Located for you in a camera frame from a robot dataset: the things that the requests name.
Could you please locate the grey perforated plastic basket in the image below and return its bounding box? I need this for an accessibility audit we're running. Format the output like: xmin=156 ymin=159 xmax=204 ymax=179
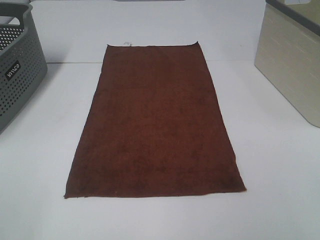
xmin=0 ymin=2 xmax=48 ymax=130

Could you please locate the beige storage box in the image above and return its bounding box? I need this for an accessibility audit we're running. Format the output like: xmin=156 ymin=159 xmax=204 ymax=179
xmin=254 ymin=0 xmax=320 ymax=127

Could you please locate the brown towel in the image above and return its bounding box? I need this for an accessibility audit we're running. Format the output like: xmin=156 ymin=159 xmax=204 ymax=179
xmin=64 ymin=42 xmax=246 ymax=198

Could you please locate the white towel label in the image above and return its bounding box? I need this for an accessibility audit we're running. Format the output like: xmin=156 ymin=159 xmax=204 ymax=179
xmin=123 ymin=42 xmax=132 ymax=47

